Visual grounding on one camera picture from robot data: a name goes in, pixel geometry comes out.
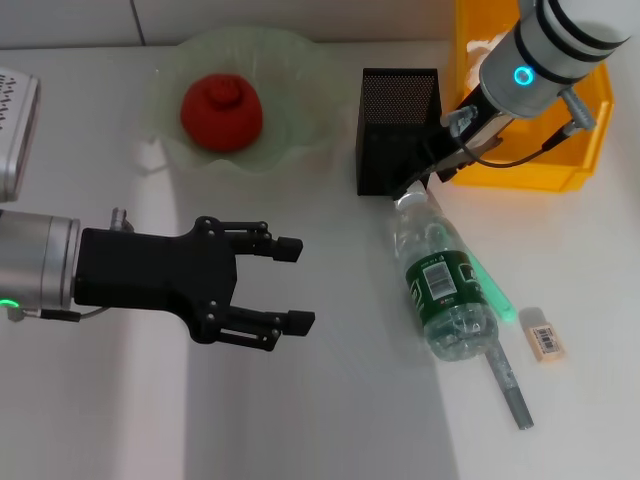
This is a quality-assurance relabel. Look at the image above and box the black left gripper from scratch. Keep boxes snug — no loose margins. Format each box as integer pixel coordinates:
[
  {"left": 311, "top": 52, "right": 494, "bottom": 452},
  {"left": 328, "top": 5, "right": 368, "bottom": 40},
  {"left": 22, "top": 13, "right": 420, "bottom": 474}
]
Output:
[{"left": 73, "top": 215, "right": 316, "bottom": 352}]

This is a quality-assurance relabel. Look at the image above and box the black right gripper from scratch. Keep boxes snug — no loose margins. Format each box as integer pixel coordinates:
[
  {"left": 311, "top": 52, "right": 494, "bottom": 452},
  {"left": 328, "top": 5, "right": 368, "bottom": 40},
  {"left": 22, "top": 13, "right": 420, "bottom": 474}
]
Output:
[{"left": 391, "top": 88, "right": 512, "bottom": 202}]

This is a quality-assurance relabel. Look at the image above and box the yellow plastic storage bin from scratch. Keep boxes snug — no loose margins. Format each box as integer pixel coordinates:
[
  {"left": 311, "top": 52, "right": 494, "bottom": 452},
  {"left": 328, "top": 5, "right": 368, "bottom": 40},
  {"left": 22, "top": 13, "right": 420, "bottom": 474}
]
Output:
[{"left": 447, "top": 0, "right": 616, "bottom": 193}]

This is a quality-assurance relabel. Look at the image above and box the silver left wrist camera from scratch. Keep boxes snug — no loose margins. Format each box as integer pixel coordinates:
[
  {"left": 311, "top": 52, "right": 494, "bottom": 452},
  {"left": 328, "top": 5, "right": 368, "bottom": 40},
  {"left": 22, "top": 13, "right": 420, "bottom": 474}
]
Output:
[{"left": 0, "top": 67, "right": 41, "bottom": 202}]

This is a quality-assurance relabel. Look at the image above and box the grey glitter pen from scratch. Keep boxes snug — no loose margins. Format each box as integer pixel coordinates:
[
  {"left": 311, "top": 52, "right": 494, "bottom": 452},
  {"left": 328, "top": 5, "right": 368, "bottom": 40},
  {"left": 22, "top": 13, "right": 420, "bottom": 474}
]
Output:
[{"left": 484, "top": 339, "right": 535, "bottom": 431}]

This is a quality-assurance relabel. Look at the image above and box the red-orange knitted orange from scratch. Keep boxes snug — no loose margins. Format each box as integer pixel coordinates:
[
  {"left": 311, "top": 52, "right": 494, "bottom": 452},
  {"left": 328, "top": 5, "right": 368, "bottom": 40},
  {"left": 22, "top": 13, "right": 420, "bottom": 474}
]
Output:
[{"left": 179, "top": 73, "right": 264, "bottom": 154}]

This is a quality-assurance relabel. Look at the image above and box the white paper ball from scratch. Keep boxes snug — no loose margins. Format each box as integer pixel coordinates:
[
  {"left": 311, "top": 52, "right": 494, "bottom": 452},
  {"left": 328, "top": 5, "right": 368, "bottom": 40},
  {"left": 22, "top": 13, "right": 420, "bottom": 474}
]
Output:
[{"left": 465, "top": 34, "right": 506, "bottom": 86}]

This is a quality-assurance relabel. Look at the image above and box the right arm gripper cable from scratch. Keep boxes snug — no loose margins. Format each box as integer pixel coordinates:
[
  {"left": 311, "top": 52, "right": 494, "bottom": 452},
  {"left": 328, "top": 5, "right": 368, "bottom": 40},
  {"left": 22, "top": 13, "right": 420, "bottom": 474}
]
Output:
[{"left": 446, "top": 88, "right": 599, "bottom": 170}]

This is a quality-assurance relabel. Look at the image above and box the green glass fruit plate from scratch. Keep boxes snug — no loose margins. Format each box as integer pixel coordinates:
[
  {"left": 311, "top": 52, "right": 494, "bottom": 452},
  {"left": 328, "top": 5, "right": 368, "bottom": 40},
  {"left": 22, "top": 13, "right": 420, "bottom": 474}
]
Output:
[{"left": 142, "top": 27, "right": 351, "bottom": 176}]

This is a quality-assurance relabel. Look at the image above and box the clear water bottle green label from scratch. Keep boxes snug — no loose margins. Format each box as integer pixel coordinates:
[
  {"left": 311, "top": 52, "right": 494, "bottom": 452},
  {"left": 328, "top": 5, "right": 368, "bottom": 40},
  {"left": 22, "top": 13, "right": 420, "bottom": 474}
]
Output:
[{"left": 391, "top": 180, "right": 501, "bottom": 361}]

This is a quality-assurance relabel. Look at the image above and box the eraser with barcode sleeve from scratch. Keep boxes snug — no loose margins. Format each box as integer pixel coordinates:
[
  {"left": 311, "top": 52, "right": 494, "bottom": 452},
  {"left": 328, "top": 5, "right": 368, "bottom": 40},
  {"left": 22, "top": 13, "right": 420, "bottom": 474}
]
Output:
[{"left": 518, "top": 306, "right": 566, "bottom": 364}]

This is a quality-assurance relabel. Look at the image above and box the left arm gripper cable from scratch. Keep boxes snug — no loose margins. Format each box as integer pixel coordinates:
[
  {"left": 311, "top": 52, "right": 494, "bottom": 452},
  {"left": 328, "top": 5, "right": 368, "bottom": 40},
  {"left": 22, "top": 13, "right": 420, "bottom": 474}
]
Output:
[{"left": 0, "top": 206, "right": 135, "bottom": 325}]

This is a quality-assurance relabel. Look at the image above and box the arm gripper cable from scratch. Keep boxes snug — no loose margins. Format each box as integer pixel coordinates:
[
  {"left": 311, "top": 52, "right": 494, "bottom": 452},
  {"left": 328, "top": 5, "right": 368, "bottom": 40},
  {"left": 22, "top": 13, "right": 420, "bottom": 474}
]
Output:
[
  {"left": 446, "top": 88, "right": 599, "bottom": 170},
  {"left": 0, "top": 206, "right": 135, "bottom": 325}
]

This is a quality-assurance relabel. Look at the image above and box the black mesh pen holder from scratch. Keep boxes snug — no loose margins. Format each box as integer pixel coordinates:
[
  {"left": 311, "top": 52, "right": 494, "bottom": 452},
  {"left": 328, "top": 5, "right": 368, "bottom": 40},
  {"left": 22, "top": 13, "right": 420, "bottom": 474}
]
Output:
[{"left": 355, "top": 67, "right": 445, "bottom": 197}]

